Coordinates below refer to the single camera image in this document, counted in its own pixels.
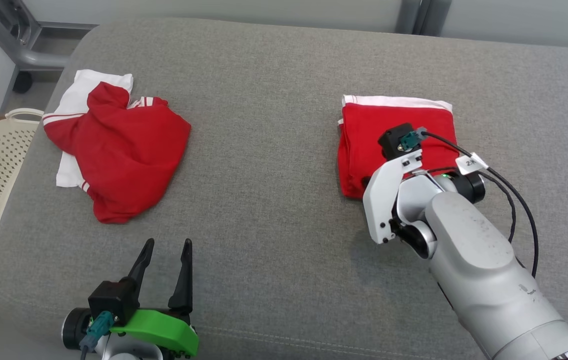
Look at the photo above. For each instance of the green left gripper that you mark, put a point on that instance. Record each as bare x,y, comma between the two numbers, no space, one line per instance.
164,330

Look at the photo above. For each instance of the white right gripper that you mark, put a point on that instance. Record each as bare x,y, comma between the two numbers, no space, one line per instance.
379,200

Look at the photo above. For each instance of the red garment with white hem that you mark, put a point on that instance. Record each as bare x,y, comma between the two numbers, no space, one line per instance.
364,130

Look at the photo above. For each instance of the red garment with white stripes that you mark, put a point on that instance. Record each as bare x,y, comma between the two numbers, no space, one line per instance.
124,150

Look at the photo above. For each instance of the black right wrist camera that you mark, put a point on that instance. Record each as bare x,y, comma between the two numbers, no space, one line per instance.
389,142

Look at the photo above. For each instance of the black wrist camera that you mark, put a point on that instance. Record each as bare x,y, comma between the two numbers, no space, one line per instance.
389,142
111,300

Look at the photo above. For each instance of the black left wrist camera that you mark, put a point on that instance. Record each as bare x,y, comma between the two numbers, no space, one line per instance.
111,300

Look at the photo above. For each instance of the grey metal frame post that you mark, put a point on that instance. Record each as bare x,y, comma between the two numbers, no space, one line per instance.
409,15

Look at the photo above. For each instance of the grey metal wheeled frame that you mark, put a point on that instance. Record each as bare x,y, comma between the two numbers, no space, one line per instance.
34,60

